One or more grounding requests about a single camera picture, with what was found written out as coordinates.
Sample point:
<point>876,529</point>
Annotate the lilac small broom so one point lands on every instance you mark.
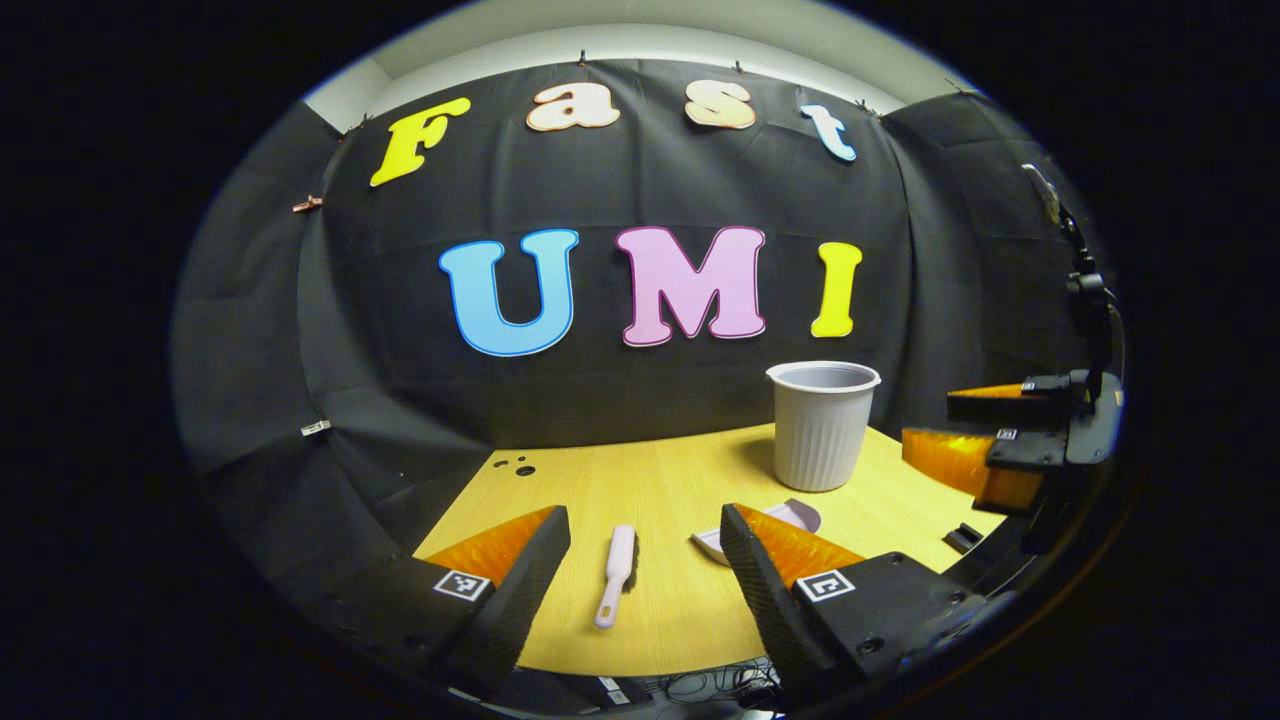
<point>618,565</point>

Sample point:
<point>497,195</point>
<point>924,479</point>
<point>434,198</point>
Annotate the silver cloth clip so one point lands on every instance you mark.
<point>316,427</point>

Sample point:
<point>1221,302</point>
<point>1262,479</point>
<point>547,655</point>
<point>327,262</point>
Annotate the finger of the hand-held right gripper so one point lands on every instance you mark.
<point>1010,408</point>
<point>960,460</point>

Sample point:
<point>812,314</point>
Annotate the black backdrop cloth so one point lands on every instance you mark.
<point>640,180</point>

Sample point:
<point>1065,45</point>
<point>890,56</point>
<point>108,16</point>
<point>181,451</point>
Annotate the black desk clamp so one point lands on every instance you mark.
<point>965,538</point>

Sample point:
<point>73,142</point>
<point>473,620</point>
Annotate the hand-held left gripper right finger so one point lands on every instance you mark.
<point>760,600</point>

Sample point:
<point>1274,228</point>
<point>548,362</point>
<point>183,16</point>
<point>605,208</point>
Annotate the copper cloth clip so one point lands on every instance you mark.
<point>307,204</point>

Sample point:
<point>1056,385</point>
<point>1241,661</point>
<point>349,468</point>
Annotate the lilac plastic dustpan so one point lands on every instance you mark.
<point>800,515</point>

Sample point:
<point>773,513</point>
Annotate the wooden desktop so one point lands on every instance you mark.
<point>660,480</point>

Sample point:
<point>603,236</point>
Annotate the white ribbed garbage bin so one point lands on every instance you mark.
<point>822,430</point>

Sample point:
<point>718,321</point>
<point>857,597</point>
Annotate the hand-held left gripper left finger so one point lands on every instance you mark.
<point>520,600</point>

